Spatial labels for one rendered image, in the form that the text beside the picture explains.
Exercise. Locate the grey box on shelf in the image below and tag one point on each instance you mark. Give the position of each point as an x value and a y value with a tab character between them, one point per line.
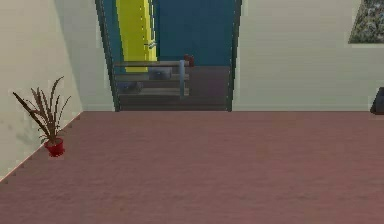
160	73

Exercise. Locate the red object on shelf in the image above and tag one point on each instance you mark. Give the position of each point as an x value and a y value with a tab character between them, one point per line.
189	60

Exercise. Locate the grey shelf unit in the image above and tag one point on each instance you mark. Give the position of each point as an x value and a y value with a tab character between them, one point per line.
151	78

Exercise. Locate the blue object on shelf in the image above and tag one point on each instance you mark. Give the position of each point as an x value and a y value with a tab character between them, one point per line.
128	87

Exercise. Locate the yellow room door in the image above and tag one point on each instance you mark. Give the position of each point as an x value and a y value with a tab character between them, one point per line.
135	33

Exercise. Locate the brown house plant red pot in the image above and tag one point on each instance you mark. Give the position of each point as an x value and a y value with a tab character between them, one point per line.
53	146

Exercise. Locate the black furniture piece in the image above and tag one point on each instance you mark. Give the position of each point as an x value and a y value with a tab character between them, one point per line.
378	101

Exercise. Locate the grey framed wall picture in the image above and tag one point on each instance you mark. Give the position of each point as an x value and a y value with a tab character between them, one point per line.
368	23

